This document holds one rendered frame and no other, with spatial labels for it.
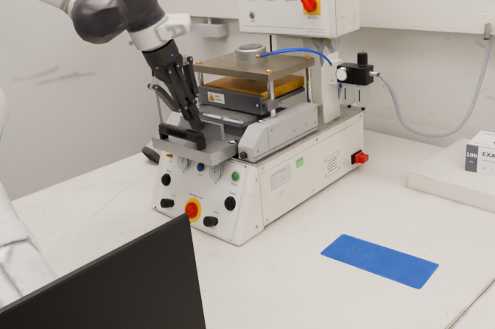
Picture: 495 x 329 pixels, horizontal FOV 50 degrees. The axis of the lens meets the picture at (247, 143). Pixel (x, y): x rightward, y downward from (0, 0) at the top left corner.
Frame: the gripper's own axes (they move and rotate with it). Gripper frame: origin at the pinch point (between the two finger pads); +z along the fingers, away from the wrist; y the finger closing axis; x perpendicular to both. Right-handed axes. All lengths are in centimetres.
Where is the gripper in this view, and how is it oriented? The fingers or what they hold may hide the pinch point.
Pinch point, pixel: (192, 117)
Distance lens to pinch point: 126.2
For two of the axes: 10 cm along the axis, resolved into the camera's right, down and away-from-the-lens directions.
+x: 7.1, 1.9, -6.7
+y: -6.2, 6.2, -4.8
